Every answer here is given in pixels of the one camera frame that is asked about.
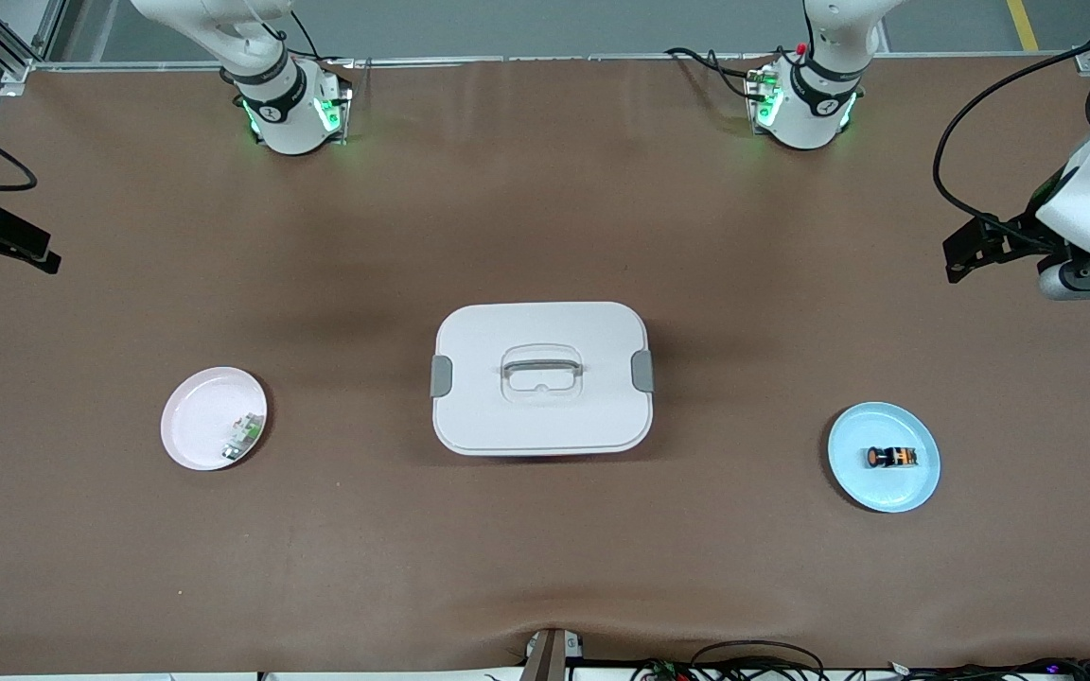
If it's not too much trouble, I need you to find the black cable loop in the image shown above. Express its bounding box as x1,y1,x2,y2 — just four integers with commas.
692,640,825,681

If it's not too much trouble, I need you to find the brown camera mount bracket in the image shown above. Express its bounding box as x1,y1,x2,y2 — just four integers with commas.
524,628,586,681

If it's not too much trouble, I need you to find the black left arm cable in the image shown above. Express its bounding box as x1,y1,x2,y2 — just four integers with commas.
933,24,1090,254

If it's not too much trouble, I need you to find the black cable bundle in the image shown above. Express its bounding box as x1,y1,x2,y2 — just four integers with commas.
829,655,1090,681

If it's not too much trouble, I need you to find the black base cable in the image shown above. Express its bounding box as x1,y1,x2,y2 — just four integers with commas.
285,8,357,67
663,45,764,100

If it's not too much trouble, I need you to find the pink round plate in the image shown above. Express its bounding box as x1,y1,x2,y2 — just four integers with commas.
160,366,270,472

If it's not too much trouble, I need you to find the aluminium frame rail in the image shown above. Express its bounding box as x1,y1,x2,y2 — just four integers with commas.
0,52,1090,75

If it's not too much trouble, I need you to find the brown table mat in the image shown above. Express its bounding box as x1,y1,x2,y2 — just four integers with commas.
0,52,1090,677

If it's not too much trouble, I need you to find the black left base cable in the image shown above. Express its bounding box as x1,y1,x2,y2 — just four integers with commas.
663,45,764,100

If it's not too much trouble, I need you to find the small green white component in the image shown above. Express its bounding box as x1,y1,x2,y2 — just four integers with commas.
220,411,267,463

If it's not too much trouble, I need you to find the white lidded storage box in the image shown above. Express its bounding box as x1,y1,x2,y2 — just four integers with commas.
430,301,657,458

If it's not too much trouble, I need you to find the black right base cable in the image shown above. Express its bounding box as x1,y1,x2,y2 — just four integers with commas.
285,8,357,67

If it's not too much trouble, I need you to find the light blue round plate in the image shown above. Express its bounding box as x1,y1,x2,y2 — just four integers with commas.
826,401,941,515

